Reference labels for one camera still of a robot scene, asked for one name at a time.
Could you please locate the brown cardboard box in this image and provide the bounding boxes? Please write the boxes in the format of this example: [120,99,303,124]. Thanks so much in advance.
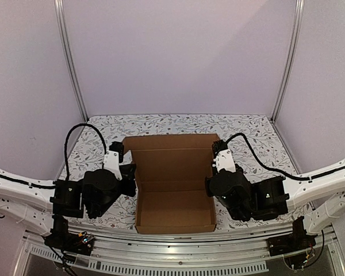
[122,133,219,235]

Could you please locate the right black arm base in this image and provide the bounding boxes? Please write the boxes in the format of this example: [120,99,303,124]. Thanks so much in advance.
[266,216,317,256]

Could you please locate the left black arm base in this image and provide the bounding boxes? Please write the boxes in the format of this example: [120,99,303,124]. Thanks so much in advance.
[44,214,95,256]

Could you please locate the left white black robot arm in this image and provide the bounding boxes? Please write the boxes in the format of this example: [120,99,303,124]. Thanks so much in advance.
[0,156,136,250]

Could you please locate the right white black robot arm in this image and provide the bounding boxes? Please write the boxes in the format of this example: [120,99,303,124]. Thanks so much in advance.
[205,148,345,251]

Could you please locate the floral patterned table mat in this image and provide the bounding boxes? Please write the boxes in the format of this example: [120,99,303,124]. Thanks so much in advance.
[67,114,313,232]

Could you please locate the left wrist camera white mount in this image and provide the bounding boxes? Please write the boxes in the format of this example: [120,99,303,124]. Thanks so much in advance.
[103,141,124,181]

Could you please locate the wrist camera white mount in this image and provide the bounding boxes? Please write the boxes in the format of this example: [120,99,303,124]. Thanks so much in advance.
[212,140,236,175]
[103,141,124,181]

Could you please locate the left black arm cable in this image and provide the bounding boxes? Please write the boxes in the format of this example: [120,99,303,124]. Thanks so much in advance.
[63,122,108,182]

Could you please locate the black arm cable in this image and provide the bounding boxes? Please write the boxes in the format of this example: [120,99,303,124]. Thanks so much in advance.
[224,132,310,182]
[63,122,108,182]

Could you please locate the aluminium front rail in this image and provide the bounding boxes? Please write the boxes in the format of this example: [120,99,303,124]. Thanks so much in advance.
[13,223,339,276]

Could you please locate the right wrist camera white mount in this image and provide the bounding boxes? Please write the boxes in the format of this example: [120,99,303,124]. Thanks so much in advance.
[212,140,236,175]

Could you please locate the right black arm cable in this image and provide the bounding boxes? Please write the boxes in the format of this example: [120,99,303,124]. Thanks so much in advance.
[224,132,310,182]

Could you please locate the left aluminium frame post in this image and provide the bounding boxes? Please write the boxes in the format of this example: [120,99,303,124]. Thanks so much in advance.
[54,0,89,122]

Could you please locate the aluminium frame post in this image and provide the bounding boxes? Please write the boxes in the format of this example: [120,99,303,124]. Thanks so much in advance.
[54,0,89,122]
[270,0,305,124]

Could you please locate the right aluminium frame post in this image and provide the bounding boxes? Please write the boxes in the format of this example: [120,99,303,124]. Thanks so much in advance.
[270,0,305,124]

